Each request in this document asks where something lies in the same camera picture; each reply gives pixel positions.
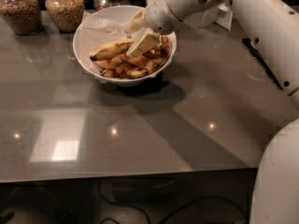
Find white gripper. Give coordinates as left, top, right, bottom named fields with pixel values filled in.
left=124, top=0, right=180, bottom=58

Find yellow banana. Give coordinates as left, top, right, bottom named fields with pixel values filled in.
left=90, top=37, right=135, bottom=61

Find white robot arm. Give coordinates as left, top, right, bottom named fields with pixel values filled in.
left=126, top=0, right=299, bottom=224

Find white bowl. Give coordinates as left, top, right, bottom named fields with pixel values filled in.
left=72, top=5, right=178, bottom=88

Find orange banana in bowl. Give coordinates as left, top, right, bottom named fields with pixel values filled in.
left=94, top=49, right=155, bottom=69

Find brown spotted lower banana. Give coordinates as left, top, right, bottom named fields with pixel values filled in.
left=97, top=35, right=172, bottom=79

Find white paper bowl liner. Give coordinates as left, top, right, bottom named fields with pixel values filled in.
left=74, top=6, right=142, bottom=75

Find white folded card stand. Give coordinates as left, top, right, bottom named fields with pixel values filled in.
left=185, top=3, right=233, bottom=31

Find black rubber mat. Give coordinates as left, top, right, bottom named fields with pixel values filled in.
left=241, top=38, right=282, bottom=91

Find far left grain jar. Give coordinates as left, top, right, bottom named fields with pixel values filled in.
left=0, top=0, right=42, bottom=35

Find black cable under table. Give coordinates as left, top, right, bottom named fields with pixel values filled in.
left=97, top=179, right=251, bottom=224

